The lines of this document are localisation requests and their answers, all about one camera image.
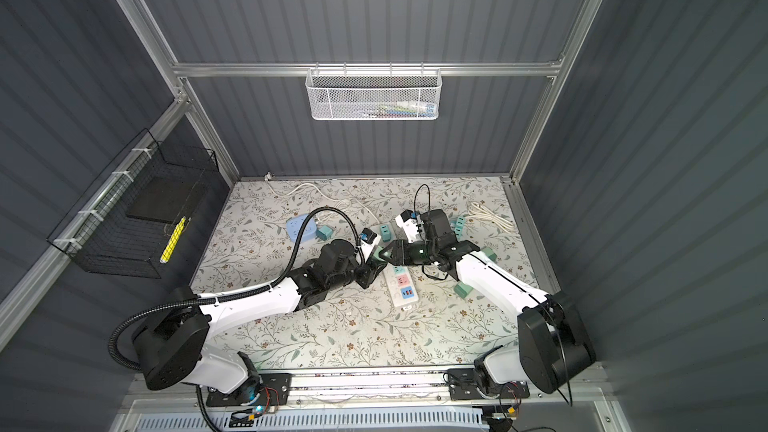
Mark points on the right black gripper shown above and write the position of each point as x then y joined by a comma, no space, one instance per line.
400,252

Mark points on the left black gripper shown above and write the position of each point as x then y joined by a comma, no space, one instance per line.
371,270

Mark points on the white multicolour power strip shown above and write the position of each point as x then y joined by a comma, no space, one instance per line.
399,281

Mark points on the green charger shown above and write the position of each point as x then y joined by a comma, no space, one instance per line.
462,290
489,253

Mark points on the teal usb power strip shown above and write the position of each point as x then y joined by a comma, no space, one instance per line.
458,226

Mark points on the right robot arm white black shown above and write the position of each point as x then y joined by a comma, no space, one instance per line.
553,343

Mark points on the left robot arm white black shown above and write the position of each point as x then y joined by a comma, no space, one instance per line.
176,346

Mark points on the blue square socket cube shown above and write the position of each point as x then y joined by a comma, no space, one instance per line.
301,228

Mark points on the floral table mat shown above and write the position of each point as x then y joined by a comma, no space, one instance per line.
356,327

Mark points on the pens in white basket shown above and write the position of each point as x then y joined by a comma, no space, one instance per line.
402,109

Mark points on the yellow marker pen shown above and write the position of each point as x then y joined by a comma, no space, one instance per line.
173,240

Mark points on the black pad in basket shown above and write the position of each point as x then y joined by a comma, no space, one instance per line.
160,200

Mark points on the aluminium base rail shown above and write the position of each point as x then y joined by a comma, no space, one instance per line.
393,386

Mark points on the white wire mesh basket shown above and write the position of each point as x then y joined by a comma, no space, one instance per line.
335,95

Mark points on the black wire basket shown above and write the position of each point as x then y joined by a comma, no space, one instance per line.
133,223

